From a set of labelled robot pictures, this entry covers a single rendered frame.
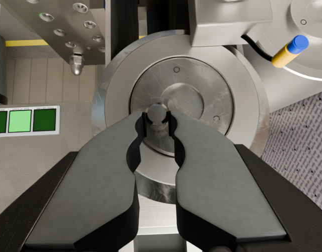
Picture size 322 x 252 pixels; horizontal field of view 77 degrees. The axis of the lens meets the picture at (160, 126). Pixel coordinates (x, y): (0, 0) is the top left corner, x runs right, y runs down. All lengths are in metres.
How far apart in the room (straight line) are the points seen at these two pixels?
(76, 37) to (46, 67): 2.47
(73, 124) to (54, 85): 2.31
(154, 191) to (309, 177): 0.23
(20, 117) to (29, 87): 2.38
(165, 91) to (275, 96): 0.12
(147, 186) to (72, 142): 0.38
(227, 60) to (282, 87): 0.07
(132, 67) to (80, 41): 0.35
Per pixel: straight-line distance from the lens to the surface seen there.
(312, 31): 0.22
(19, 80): 3.07
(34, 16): 0.47
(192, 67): 0.16
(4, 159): 0.61
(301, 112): 0.34
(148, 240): 0.60
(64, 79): 2.81
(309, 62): 0.21
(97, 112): 0.18
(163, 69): 0.16
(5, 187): 0.61
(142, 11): 0.62
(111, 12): 0.22
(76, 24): 0.46
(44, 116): 0.56
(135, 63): 0.16
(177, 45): 0.17
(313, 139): 0.32
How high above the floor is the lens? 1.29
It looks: 9 degrees down
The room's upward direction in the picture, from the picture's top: 177 degrees clockwise
